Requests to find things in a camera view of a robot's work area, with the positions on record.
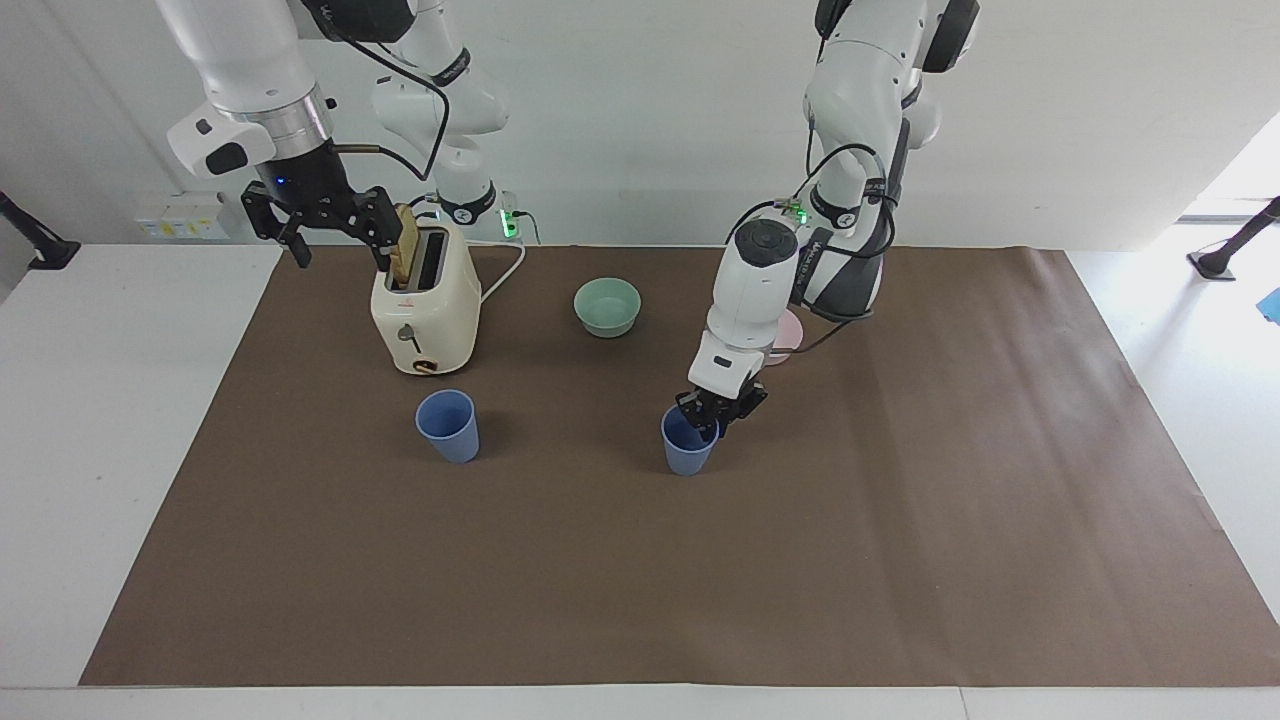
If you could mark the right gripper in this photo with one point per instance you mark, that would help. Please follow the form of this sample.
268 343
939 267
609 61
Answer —
305 180

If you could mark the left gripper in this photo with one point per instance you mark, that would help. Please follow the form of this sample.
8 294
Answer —
722 398

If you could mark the blue plastic cup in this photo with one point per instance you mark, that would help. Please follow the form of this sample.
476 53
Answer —
450 435
688 455

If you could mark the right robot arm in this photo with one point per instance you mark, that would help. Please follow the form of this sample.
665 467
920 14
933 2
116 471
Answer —
250 60

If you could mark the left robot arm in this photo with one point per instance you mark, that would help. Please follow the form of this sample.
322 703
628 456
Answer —
860 70

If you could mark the toast slice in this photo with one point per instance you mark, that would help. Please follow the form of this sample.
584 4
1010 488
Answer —
405 245

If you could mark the pink plate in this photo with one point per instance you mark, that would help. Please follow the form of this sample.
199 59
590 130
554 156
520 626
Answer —
790 335

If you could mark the cream toaster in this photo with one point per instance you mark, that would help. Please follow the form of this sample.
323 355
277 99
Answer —
428 320

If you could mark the green bowl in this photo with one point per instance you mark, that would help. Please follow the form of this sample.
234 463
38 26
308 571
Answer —
607 305

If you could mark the black stand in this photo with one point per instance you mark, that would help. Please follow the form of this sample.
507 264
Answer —
45 250
1225 255

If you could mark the blue object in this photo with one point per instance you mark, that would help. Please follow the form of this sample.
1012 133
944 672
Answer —
1273 305

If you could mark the white wall socket strip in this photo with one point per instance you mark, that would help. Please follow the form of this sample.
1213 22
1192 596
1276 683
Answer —
180 218

